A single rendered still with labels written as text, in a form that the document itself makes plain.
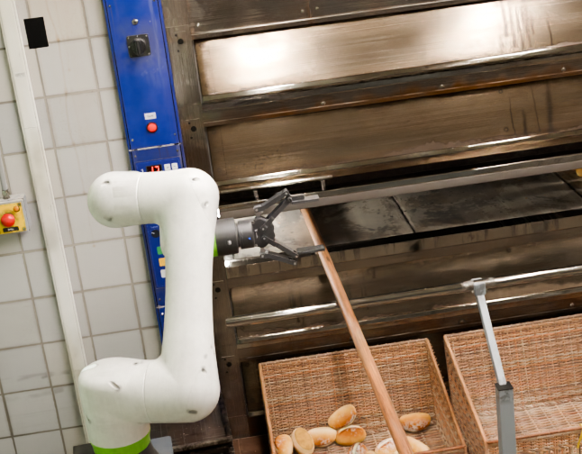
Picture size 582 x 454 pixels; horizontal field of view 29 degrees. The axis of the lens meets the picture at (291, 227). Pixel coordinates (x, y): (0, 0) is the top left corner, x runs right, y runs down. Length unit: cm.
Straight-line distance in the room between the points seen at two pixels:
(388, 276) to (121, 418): 145
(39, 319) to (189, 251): 130
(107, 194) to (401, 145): 126
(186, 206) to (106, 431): 49
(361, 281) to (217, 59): 84
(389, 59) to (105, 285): 110
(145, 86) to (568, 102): 128
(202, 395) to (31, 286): 133
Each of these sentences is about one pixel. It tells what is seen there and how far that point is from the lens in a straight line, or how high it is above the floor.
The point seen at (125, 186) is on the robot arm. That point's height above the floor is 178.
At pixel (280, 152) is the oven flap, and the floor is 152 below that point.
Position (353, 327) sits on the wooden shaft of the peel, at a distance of 294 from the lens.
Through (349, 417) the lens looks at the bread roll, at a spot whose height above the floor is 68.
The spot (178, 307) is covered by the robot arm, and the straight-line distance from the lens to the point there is 232.
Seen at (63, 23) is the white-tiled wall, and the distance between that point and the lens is 330.
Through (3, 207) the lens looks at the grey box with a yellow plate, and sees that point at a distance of 337.
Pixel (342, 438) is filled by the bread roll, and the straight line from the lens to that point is 360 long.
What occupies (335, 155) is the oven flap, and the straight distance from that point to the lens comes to 340.
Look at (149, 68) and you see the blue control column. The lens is 328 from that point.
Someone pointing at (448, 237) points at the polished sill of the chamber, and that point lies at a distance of 356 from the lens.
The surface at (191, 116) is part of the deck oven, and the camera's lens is 334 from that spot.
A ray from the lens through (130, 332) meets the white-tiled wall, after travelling 357.
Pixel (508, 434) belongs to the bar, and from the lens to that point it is 320.
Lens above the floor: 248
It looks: 20 degrees down
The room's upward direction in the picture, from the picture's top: 7 degrees counter-clockwise
